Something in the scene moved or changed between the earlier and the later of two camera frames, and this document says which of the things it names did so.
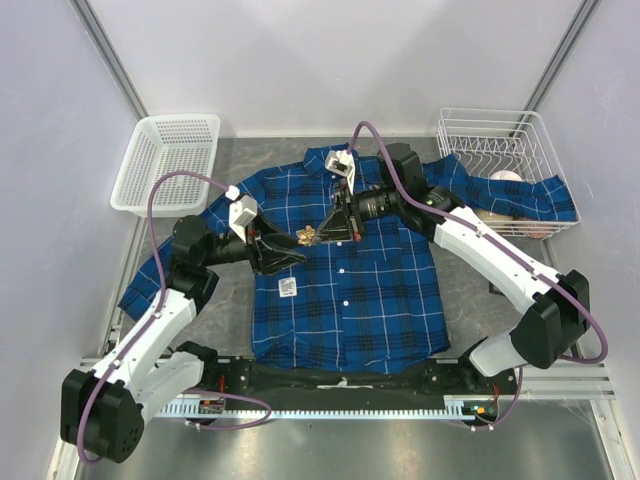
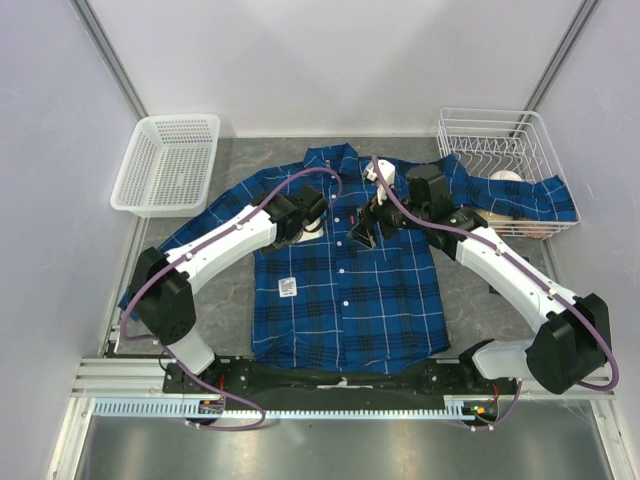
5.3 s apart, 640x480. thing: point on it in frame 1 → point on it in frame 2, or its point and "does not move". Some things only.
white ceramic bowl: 506,175 does not move
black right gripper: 341,225 → 372,214
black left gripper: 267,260 → 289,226
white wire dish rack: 506,145 does not move
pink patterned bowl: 538,230 does not move
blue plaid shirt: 348,273 does not move
